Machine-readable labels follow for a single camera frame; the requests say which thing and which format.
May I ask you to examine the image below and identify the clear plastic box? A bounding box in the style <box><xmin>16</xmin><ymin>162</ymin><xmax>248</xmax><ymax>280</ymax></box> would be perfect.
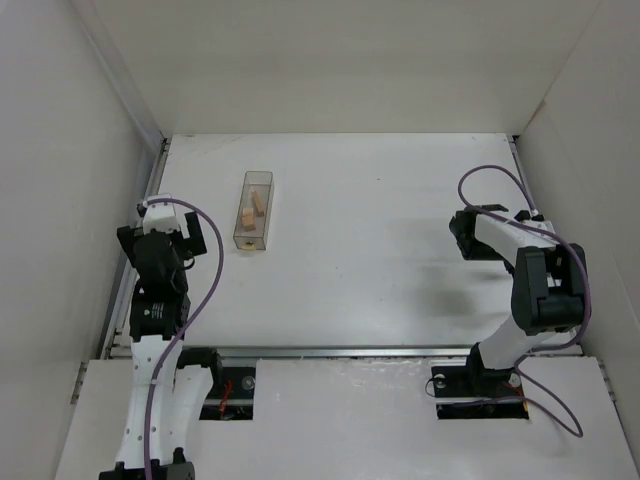
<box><xmin>233</xmin><ymin>171</ymin><xmax>275</xmax><ymax>251</ymax></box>

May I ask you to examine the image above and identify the wood cube block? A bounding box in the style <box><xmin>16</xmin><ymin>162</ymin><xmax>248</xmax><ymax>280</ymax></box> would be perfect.
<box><xmin>241</xmin><ymin>215</ymin><xmax>256</xmax><ymax>231</ymax></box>

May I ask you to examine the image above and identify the long rectangular wood block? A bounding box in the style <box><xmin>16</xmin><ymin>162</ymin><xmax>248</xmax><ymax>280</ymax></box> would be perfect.
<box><xmin>251</xmin><ymin>191</ymin><xmax>266</xmax><ymax>217</ymax></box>

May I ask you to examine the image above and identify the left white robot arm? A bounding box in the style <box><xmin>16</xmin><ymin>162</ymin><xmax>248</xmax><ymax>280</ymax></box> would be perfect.
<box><xmin>99</xmin><ymin>204</ymin><xmax>217</xmax><ymax>479</ymax></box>

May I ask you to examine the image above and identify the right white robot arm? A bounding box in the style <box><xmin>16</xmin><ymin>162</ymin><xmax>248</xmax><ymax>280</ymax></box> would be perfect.
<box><xmin>449</xmin><ymin>204</ymin><xmax>586</xmax><ymax>395</ymax></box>

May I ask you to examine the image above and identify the white front cover board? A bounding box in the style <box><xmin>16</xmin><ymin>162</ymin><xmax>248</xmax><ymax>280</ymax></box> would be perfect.
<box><xmin>53</xmin><ymin>355</ymin><xmax>632</xmax><ymax>480</ymax></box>

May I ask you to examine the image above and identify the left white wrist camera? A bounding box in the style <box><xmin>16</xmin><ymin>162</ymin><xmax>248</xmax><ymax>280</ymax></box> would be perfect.
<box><xmin>137</xmin><ymin>197</ymin><xmax>181</xmax><ymax>234</ymax></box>

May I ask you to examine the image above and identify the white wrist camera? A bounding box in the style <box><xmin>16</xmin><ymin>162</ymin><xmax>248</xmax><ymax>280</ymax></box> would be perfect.
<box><xmin>514</xmin><ymin>210</ymin><xmax>553</xmax><ymax>232</ymax></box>
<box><xmin>137</xmin><ymin>197</ymin><xmax>181</xmax><ymax>234</ymax></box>

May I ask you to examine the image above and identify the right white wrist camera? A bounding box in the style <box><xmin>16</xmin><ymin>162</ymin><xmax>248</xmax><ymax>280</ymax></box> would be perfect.
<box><xmin>514</xmin><ymin>210</ymin><xmax>553</xmax><ymax>232</ymax></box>

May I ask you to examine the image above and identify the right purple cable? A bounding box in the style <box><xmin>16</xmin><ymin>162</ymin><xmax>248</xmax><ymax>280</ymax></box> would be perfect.
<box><xmin>458</xmin><ymin>165</ymin><xmax>589</xmax><ymax>439</ymax></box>

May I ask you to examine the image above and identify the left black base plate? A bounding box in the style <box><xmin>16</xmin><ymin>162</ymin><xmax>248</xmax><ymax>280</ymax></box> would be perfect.
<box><xmin>199</xmin><ymin>366</ymin><xmax>256</xmax><ymax>421</ymax></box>

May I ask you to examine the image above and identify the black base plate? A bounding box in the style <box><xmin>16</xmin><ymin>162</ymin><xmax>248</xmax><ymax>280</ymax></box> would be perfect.
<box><xmin>425</xmin><ymin>365</ymin><xmax>529</xmax><ymax>420</ymax></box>
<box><xmin>199</xmin><ymin>366</ymin><xmax>256</xmax><ymax>421</ymax></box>

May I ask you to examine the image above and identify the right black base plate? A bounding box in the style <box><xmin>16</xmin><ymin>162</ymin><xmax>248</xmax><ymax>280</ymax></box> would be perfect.
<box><xmin>425</xmin><ymin>365</ymin><xmax>529</xmax><ymax>420</ymax></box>

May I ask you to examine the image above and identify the aluminium front rail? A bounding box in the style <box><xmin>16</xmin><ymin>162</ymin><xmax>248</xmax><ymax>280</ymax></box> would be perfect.
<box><xmin>209</xmin><ymin>346</ymin><xmax>471</xmax><ymax>359</ymax></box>

